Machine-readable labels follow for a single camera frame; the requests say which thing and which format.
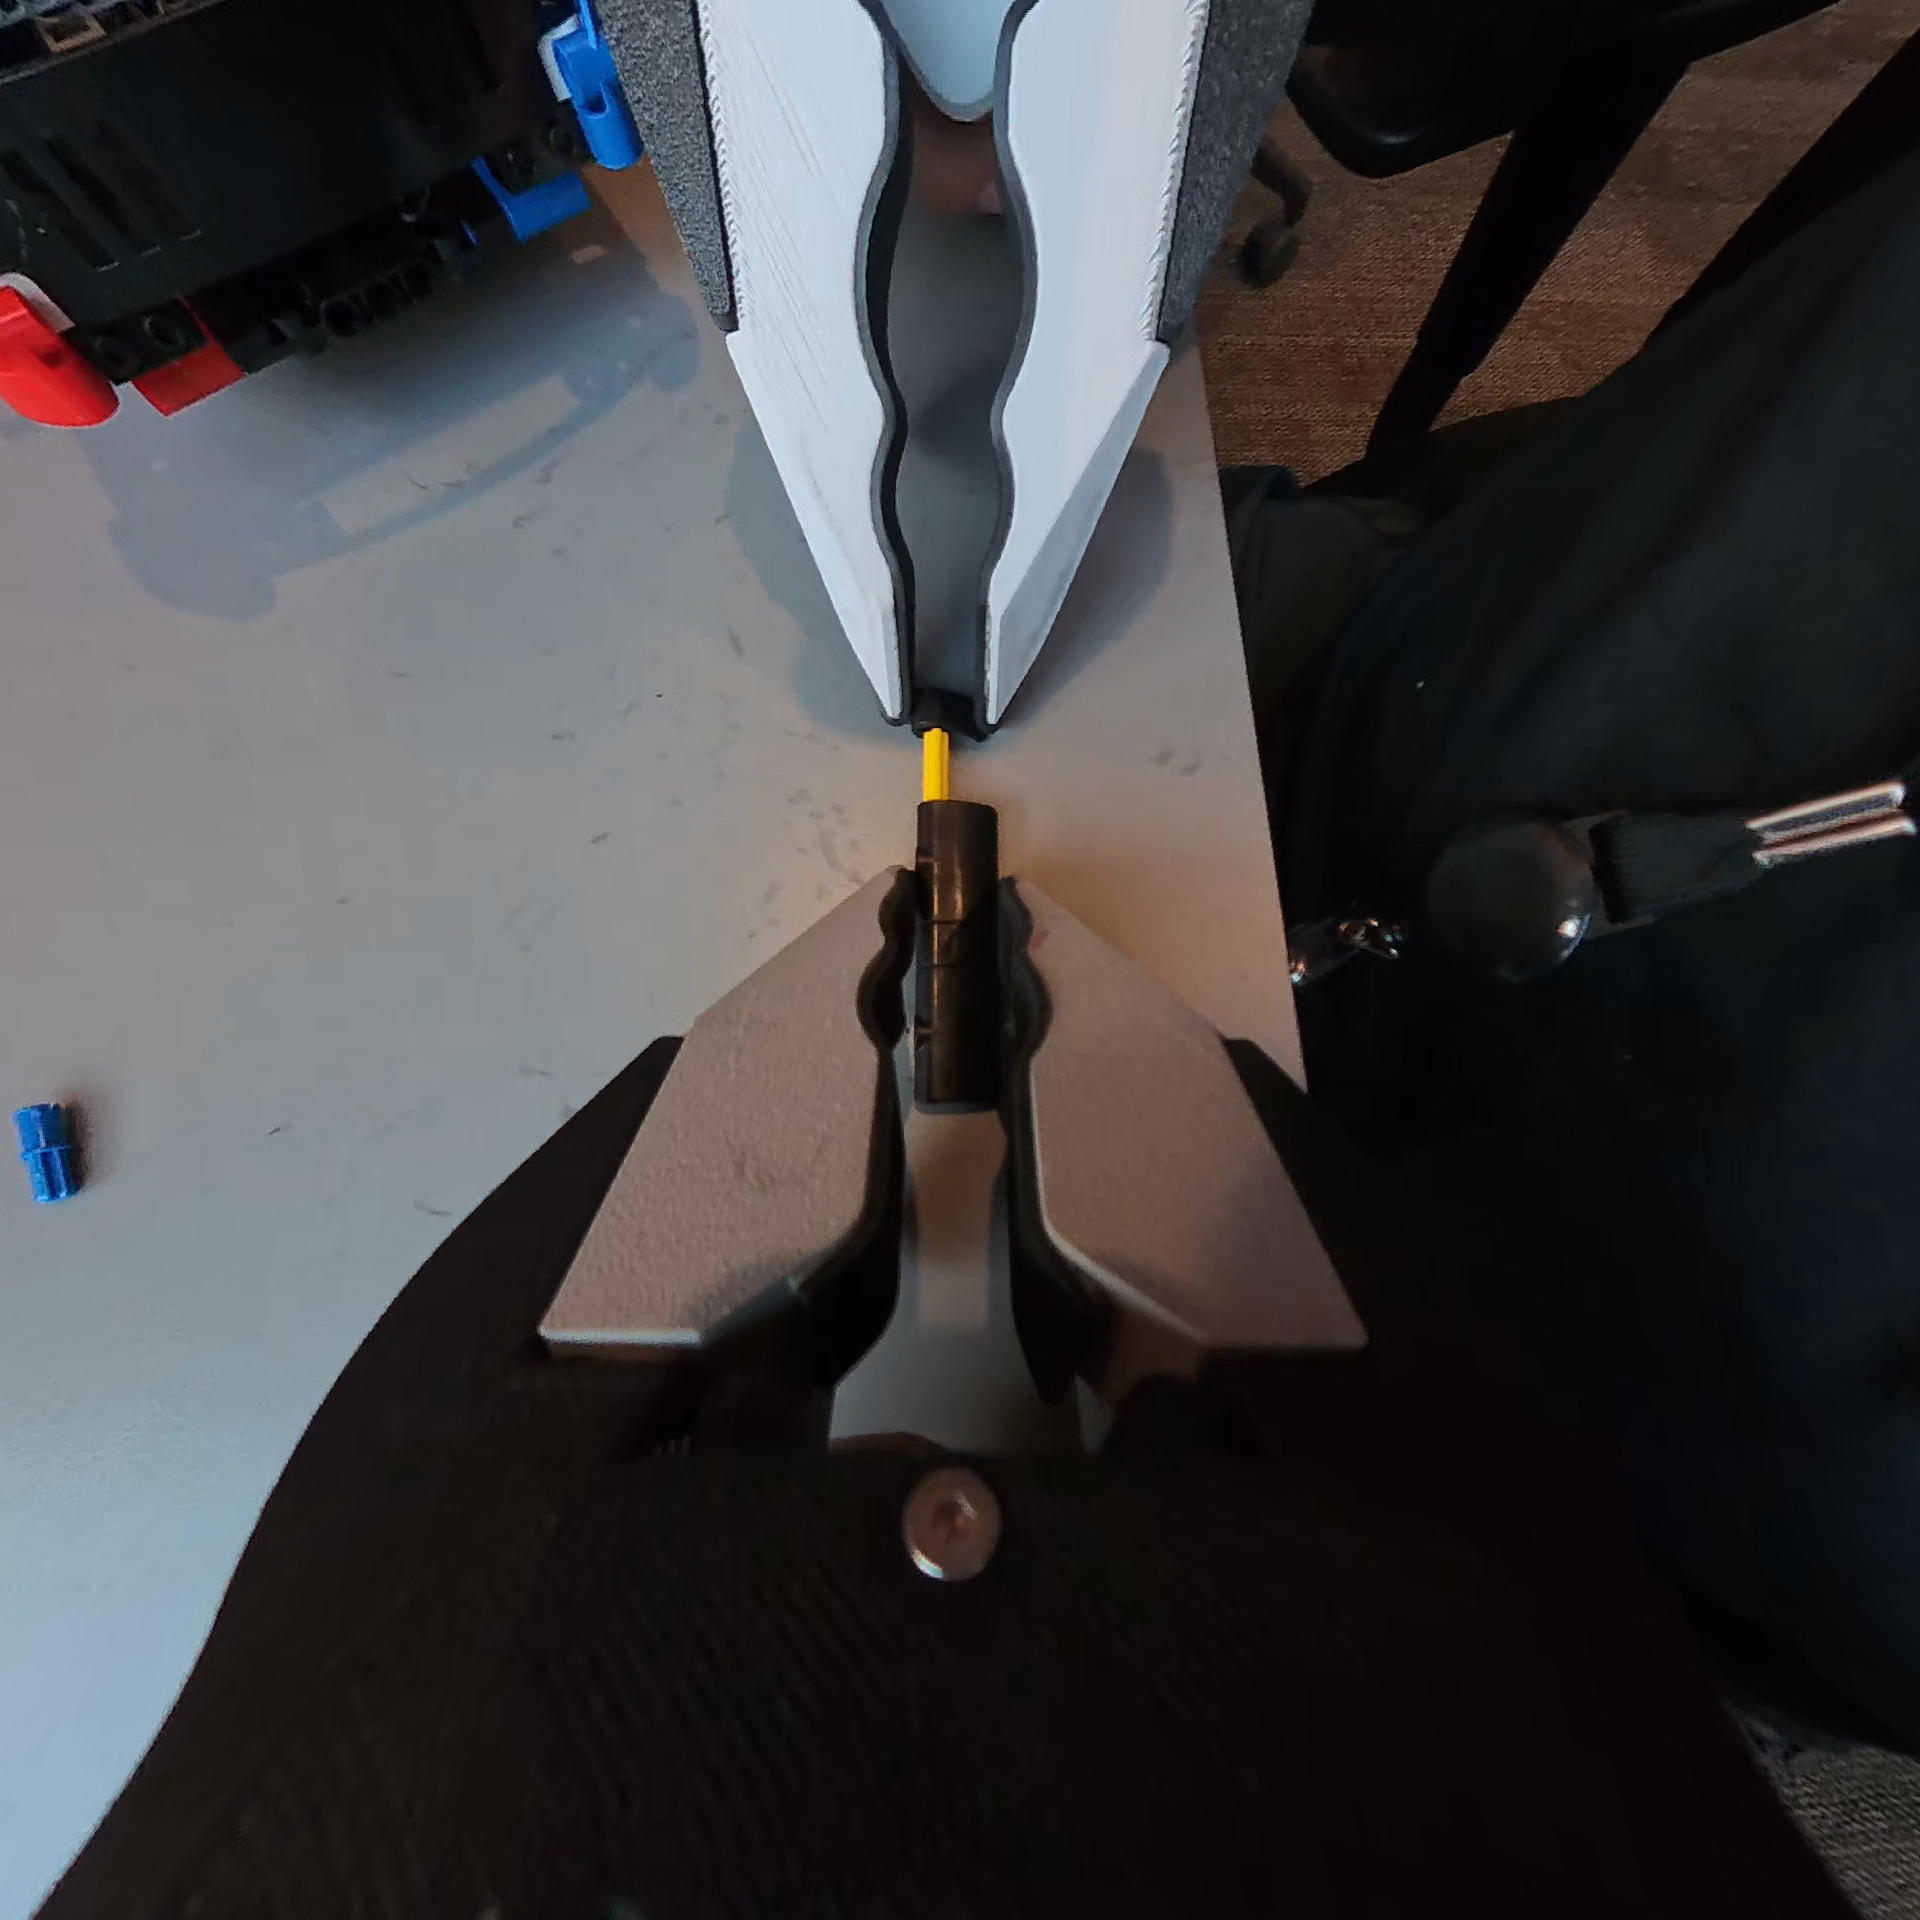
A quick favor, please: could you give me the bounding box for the partly built toy car model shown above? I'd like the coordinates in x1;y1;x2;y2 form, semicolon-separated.
0;0;648;427

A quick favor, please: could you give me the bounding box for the long black toy connector assembly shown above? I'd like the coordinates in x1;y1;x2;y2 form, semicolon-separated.
912;801;1004;1116

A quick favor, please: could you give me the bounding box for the person's lap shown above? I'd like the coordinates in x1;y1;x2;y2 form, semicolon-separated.
1221;150;1920;1801

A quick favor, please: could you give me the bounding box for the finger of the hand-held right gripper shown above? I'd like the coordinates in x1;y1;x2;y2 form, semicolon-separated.
696;0;916;729
980;0;1215;739

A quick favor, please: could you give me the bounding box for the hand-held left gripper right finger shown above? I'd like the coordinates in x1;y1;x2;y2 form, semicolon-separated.
997;879;1373;1410

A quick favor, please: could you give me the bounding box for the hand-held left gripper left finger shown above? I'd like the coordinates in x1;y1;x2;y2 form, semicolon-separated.
537;869;922;1394

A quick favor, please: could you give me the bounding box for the person's right hand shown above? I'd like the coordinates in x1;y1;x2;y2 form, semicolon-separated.
901;108;1029;226

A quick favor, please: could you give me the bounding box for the blue toy pin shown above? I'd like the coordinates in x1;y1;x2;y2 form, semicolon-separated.
13;1099;91;1203

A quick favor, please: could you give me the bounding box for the silver metal clasp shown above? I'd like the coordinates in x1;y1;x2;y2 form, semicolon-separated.
1287;906;1410;992

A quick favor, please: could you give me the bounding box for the black office chair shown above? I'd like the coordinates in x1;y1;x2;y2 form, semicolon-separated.
1239;0;1920;482

